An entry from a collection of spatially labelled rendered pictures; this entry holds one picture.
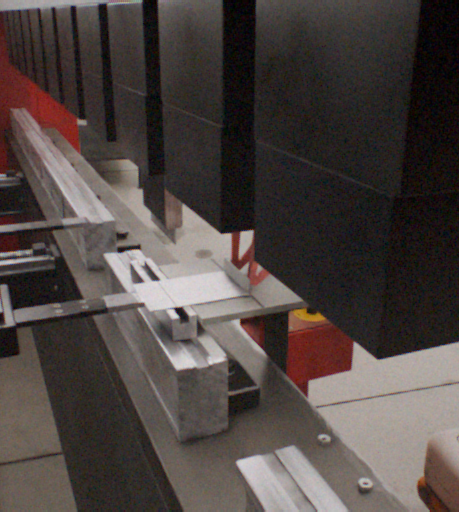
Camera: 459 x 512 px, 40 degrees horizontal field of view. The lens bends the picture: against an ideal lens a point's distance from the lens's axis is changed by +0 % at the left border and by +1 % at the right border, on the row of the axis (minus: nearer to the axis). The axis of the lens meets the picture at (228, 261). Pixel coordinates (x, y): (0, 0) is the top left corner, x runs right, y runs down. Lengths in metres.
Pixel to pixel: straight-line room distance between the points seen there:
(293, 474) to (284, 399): 0.27
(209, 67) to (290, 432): 0.45
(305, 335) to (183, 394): 0.53
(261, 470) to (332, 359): 0.73
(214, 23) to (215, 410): 0.44
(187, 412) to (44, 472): 1.46
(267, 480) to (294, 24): 0.36
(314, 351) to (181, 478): 0.60
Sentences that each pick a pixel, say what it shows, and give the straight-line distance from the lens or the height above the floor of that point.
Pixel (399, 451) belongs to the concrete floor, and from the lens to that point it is 2.23.
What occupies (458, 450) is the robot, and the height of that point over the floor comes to 0.28.
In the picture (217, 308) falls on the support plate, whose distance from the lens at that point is 0.76.
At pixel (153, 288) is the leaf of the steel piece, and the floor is 1.00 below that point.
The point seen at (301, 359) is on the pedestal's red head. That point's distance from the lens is 1.23.
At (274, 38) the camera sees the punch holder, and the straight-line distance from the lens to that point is 0.37.
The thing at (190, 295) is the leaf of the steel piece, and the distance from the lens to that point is 0.79.
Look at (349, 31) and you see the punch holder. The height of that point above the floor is 1.32.
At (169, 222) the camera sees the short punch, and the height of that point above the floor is 1.11.
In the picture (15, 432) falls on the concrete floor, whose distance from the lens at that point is 2.36.
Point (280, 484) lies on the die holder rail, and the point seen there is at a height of 0.97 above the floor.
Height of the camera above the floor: 1.33
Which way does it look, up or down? 21 degrees down
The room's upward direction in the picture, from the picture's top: straight up
